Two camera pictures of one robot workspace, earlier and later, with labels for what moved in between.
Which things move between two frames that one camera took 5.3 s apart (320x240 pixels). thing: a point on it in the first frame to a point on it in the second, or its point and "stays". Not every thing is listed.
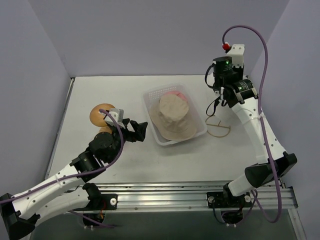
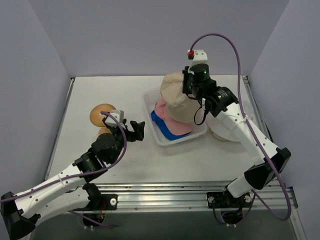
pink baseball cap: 178,93 to 175,127
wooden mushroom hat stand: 97,118 stays
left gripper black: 130,130 stays
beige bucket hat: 172,120 to 179,107
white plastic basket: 151,96 stays
